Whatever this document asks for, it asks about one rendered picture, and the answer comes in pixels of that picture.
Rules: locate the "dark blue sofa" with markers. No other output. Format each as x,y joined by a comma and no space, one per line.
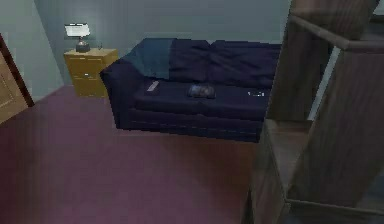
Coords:
213,110

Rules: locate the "grey remote control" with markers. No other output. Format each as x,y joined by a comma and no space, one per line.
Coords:
153,86

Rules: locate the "teal blanket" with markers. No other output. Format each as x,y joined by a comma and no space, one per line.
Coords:
151,60

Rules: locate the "small dark white-marked object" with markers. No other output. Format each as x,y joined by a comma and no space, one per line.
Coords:
256,94

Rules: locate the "yellow wooden side cabinet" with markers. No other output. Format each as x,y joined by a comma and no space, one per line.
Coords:
88,71

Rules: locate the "brown wooden shelf unit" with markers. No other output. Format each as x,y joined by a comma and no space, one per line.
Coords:
320,126

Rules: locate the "white shade table lamp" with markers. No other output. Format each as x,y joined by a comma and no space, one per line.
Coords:
79,33

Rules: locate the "light wooden room door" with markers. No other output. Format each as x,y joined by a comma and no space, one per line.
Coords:
10,90

